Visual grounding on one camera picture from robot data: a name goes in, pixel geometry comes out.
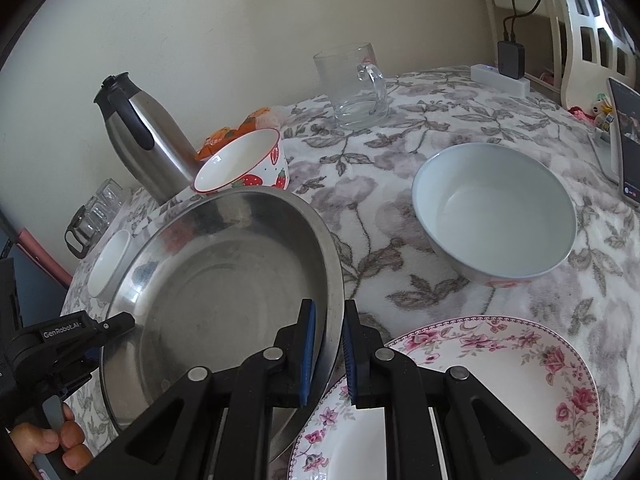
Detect stainless steel round pan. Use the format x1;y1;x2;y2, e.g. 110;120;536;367
100;186;344;430

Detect strawberry pattern bowl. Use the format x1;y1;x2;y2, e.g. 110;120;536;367
192;128;290;195

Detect floral rimmed round plate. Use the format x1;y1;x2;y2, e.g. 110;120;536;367
288;316;599;479

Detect person's left hand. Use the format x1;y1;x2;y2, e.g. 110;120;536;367
10;403;93;479

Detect small white cup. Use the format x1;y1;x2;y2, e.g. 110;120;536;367
88;230;134;302

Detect glass teapot with cups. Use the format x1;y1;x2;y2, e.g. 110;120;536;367
64;179;131;260

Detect floral tablecloth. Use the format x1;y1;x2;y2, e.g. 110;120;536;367
60;65;640;480

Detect stainless steel thermos jug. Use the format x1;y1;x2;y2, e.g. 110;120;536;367
94;73;201;204

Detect pale blue ceramic bowl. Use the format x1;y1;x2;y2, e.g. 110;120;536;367
411;143;577;288

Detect orange snack packet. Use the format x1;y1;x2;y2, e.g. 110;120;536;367
195;126;254;162
238;107;282;134

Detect clear glass mug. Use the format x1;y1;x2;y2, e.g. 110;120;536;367
314;42;388;130

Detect white power strip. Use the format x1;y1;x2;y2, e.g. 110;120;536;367
470;64;530;98

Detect black power adapter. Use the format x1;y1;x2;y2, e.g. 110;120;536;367
497;16;526;79

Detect smartphone on stand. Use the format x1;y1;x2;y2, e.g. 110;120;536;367
590;77;639;209

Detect white lattice shelf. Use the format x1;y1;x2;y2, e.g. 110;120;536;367
485;0;639;110

